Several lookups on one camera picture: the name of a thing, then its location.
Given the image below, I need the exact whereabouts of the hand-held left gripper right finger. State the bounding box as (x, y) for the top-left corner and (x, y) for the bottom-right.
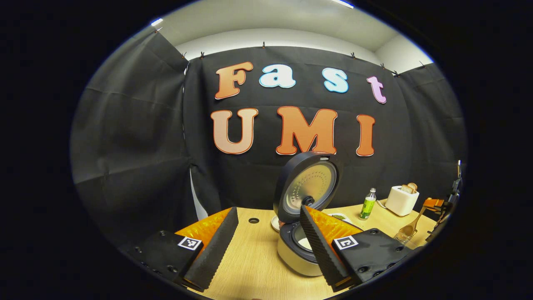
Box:
(299, 204), (413, 293)

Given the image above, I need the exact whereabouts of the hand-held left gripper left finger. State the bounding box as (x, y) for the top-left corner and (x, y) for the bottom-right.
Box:
(122, 206), (239, 293)

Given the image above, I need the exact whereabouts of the wooden spoon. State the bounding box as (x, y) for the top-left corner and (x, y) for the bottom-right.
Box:
(398, 206), (427, 240)

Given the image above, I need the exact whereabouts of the wire chopstick holder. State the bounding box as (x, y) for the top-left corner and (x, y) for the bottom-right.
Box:
(394, 227), (418, 245)

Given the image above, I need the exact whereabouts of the dark lidded rice cooker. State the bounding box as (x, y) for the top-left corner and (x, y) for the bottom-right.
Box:
(273, 151), (344, 277)

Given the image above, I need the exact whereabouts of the white toaster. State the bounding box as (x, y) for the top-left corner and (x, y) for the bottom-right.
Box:
(384, 186), (420, 217)

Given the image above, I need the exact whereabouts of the green drink bottle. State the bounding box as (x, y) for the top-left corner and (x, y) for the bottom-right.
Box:
(359, 187), (377, 220)

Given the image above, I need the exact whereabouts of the black backdrop cloth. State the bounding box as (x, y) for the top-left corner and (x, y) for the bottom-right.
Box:
(70, 29), (468, 250)

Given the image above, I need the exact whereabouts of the row of small black clips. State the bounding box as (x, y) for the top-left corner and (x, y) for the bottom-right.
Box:
(154, 26), (426, 78)

